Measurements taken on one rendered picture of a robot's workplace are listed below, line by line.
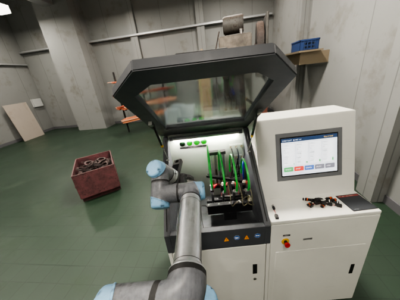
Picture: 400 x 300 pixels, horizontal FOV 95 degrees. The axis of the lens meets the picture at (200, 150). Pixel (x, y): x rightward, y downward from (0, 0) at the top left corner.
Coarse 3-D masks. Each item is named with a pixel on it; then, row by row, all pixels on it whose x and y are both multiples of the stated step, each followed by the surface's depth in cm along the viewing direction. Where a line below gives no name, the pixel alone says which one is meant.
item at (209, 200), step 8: (208, 200) 144; (216, 200) 143; (232, 200) 143; (240, 200) 140; (208, 208) 138; (216, 208) 138; (224, 208) 138; (232, 208) 138; (240, 208) 139; (248, 208) 139; (224, 216) 141; (232, 216) 141
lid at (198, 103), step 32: (128, 64) 60; (160, 64) 57; (192, 64) 58; (224, 64) 59; (256, 64) 61; (288, 64) 65; (128, 96) 75; (160, 96) 82; (192, 96) 85; (224, 96) 89; (256, 96) 94; (160, 128) 127; (192, 128) 137; (224, 128) 148
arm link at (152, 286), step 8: (152, 280) 42; (160, 280) 42; (104, 288) 40; (112, 288) 40; (120, 288) 40; (128, 288) 40; (136, 288) 39; (144, 288) 39; (152, 288) 39; (96, 296) 39; (104, 296) 38; (112, 296) 38; (120, 296) 38; (128, 296) 38; (136, 296) 37; (144, 296) 37; (152, 296) 37
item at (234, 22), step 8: (232, 16) 424; (240, 16) 418; (224, 24) 429; (232, 24) 426; (240, 24) 422; (256, 24) 408; (264, 24) 398; (224, 32) 441; (232, 32) 440; (240, 32) 403; (248, 32) 384; (256, 32) 411; (264, 32) 400; (224, 40) 398; (232, 40) 394; (240, 40) 391; (248, 40) 388; (256, 40) 415; (264, 40) 402; (216, 48) 428
